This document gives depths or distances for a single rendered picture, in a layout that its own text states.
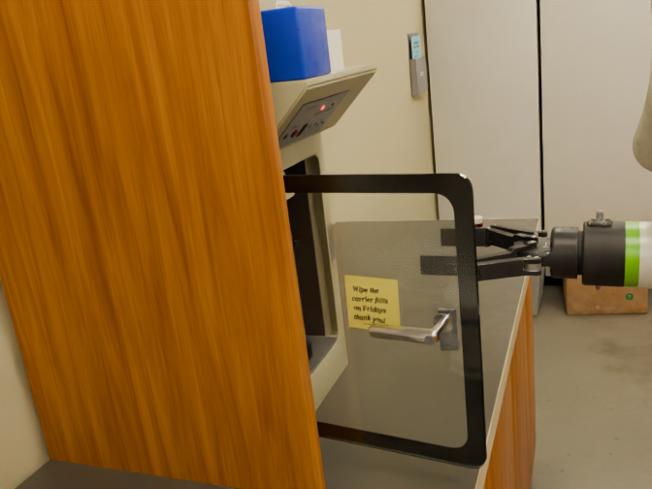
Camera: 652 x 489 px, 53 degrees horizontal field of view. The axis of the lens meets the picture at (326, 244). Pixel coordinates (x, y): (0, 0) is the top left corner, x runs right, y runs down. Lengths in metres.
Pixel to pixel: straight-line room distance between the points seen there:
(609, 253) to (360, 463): 0.47
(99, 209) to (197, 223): 0.15
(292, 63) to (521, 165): 3.19
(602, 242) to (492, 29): 3.03
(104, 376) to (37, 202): 0.28
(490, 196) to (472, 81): 0.68
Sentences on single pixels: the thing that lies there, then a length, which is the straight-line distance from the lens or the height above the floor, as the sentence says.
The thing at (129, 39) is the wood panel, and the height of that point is 1.58.
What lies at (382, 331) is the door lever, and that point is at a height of 1.20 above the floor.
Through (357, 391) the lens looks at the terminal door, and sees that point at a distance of 0.95.
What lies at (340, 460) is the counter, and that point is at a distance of 1.06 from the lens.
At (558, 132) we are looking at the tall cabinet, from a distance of 3.94.
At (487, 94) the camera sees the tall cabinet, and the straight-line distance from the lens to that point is 3.94.
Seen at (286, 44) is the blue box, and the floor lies 1.56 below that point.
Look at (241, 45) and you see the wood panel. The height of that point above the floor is 1.56.
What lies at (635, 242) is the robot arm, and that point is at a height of 1.25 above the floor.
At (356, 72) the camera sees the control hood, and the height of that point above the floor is 1.50.
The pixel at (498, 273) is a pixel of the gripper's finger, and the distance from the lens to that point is 0.94.
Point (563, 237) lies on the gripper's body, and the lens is 0.98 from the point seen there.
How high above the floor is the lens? 1.55
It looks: 17 degrees down
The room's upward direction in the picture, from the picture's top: 7 degrees counter-clockwise
